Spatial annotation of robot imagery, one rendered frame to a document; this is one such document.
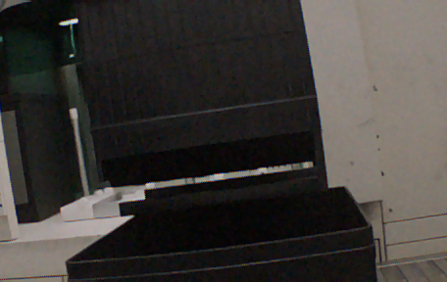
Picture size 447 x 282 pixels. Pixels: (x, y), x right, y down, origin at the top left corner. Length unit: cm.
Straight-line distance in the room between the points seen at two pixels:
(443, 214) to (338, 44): 35
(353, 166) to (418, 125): 15
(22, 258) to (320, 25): 68
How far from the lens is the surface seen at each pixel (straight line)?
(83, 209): 130
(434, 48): 106
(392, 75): 104
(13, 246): 116
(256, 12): 53
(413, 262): 103
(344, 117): 98
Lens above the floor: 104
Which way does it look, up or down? 3 degrees down
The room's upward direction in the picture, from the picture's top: 9 degrees counter-clockwise
